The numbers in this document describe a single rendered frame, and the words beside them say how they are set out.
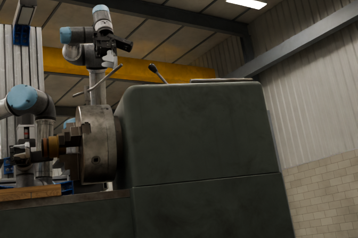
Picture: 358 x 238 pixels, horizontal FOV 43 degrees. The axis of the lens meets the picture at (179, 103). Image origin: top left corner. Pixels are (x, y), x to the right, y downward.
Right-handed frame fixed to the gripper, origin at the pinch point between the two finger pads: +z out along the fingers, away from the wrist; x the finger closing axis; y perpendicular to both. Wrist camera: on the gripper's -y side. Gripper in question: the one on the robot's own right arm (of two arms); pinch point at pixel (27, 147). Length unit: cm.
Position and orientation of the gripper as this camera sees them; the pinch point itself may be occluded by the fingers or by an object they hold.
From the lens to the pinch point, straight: 181.9
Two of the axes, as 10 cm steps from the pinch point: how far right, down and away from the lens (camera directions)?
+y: -9.5, 0.4, -3.1
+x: -1.4, -9.5, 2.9
